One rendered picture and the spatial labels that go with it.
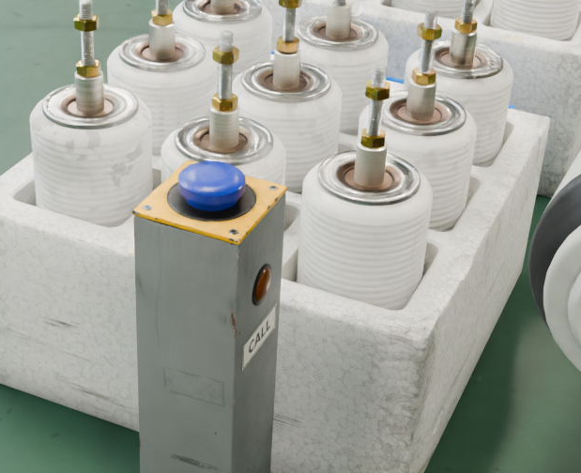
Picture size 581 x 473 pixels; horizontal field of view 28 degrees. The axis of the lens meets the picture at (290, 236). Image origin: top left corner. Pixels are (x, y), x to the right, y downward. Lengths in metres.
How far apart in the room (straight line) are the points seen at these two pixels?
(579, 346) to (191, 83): 0.49
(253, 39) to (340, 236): 0.32
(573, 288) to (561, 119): 0.73
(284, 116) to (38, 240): 0.22
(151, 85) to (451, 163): 0.26
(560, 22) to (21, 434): 0.72
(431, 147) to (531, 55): 0.40
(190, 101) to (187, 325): 0.34
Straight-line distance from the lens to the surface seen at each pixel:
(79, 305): 0.96
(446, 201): 0.96
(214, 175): 0.70
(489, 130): 1.06
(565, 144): 1.34
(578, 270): 0.61
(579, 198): 0.62
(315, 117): 0.97
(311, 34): 1.09
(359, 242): 0.84
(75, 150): 0.92
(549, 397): 1.09
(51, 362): 1.01
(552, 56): 1.31
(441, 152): 0.93
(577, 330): 0.62
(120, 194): 0.94
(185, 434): 0.78
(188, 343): 0.73
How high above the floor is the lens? 0.68
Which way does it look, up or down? 33 degrees down
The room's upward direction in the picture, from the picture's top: 3 degrees clockwise
